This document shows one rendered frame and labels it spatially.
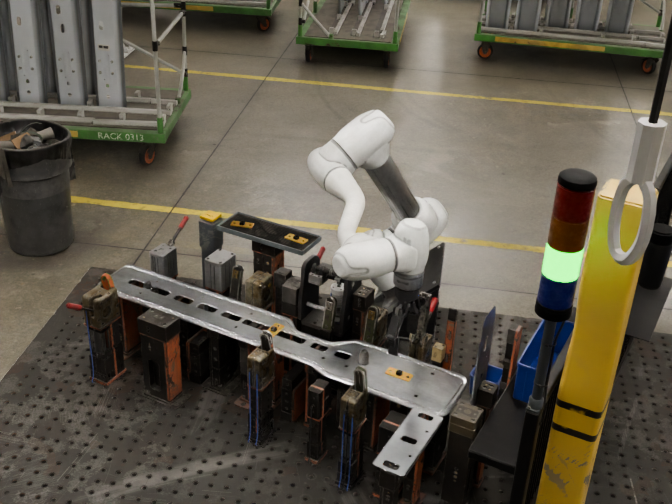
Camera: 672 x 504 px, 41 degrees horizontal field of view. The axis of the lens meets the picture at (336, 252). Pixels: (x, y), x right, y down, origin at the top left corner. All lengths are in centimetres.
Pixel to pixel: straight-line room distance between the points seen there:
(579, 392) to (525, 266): 363
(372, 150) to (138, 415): 121
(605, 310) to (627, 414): 154
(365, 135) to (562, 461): 135
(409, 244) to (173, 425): 110
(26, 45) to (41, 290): 236
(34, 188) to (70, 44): 183
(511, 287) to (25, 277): 282
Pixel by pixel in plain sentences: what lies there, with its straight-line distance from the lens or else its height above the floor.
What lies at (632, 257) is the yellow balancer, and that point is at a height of 243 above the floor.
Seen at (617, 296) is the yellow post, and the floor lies 180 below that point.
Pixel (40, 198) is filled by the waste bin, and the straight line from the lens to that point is 543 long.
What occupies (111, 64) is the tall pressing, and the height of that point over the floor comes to 63.
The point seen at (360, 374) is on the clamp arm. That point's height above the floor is 110.
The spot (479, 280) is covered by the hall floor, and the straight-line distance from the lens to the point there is 538.
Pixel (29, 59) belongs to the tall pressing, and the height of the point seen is 64.
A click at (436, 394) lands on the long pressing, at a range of 281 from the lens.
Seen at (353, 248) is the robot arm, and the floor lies 150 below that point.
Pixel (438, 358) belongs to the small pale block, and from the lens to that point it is 291.
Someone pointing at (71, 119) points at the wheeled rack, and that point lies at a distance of 682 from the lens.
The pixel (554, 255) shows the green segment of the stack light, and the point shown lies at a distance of 169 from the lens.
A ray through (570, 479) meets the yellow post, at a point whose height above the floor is 131.
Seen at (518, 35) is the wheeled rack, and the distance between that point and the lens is 940.
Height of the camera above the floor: 272
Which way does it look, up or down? 29 degrees down
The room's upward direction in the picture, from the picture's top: 3 degrees clockwise
